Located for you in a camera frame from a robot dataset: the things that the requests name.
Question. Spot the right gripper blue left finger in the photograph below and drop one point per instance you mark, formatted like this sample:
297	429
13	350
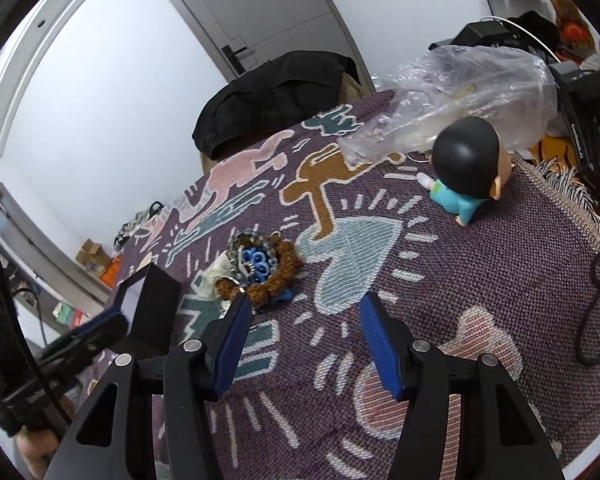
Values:
224	339

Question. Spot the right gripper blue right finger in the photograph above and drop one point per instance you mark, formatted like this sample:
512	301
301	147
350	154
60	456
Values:
390	343

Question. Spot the cream fabric jewelry pouch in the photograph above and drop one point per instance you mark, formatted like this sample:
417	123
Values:
218	283

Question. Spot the person's left hand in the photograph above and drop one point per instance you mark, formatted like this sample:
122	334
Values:
33	451

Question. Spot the black open gift box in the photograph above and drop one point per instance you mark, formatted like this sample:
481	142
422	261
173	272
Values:
148	301

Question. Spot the orange paper bag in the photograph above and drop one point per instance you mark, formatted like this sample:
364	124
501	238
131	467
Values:
110	275

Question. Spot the patterned purple woven blanket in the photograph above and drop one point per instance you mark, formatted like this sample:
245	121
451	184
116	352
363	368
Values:
306	403

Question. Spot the black shoe rack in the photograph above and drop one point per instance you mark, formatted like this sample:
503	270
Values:
129	228

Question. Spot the cardboard box by rack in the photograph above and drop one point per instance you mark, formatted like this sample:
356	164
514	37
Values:
93	258

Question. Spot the black-haired boy figurine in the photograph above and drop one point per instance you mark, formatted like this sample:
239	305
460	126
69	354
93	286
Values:
471	166

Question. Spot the clear plastic bag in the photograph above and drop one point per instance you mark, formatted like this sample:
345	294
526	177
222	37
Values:
512	89

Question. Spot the black tripod stand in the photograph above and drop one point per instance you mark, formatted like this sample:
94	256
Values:
579	101

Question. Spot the grey door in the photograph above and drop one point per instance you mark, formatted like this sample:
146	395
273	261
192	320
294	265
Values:
270	28

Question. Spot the brown plush toy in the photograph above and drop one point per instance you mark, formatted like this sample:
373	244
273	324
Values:
574	32

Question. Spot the black door handle lock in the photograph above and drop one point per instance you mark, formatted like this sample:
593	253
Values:
241	59

